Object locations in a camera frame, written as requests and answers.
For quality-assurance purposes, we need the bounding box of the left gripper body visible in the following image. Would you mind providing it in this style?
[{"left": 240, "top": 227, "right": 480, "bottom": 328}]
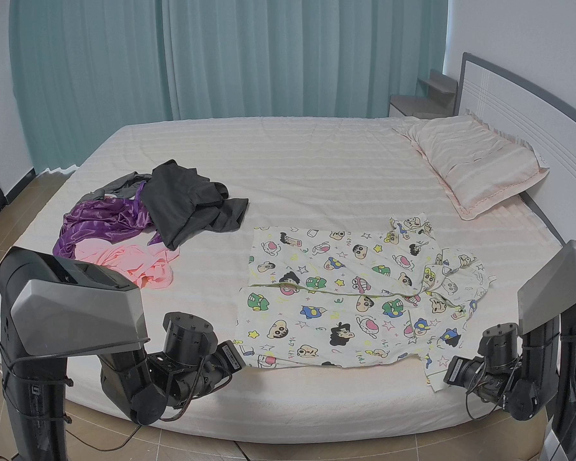
[{"left": 218, "top": 339, "right": 246, "bottom": 375}]

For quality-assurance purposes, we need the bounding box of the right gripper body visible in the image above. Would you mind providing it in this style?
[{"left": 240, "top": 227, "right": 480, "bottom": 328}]
[{"left": 442, "top": 356, "right": 476, "bottom": 388}]

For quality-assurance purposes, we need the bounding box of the white printed pyjama top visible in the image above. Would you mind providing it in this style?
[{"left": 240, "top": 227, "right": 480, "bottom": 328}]
[{"left": 233, "top": 214, "right": 497, "bottom": 393}]

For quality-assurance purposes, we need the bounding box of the bed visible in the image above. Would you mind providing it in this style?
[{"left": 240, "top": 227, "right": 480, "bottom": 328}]
[{"left": 0, "top": 52, "right": 576, "bottom": 443}]

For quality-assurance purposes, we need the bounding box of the pink garment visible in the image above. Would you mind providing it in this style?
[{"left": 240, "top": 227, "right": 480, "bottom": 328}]
[{"left": 77, "top": 238, "right": 180, "bottom": 291}]

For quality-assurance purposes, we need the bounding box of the black garment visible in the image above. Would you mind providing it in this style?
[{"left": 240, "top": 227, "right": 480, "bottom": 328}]
[{"left": 144, "top": 160, "right": 249, "bottom": 252}]

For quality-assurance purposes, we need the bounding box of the purple satin garment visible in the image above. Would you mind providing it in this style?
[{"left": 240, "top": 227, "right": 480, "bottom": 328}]
[{"left": 53, "top": 183, "right": 156, "bottom": 258}]

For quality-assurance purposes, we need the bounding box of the pink striped pillow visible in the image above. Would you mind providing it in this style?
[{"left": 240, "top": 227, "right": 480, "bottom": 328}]
[{"left": 393, "top": 113, "right": 550, "bottom": 222}]

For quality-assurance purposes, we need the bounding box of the grey bedside table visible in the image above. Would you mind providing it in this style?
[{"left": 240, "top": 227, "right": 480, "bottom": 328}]
[{"left": 389, "top": 69, "right": 458, "bottom": 119}]

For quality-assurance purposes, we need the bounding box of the blue-green curtain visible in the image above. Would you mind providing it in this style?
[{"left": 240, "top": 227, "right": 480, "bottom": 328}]
[
  {"left": 161, "top": 0, "right": 449, "bottom": 120},
  {"left": 10, "top": 0, "right": 178, "bottom": 174}
]

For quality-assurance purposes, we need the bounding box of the black cable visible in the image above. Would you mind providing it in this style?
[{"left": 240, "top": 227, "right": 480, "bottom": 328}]
[
  {"left": 163, "top": 387, "right": 197, "bottom": 421},
  {"left": 465, "top": 387, "right": 506, "bottom": 421},
  {"left": 65, "top": 418, "right": 142, "bottom": 453}
]

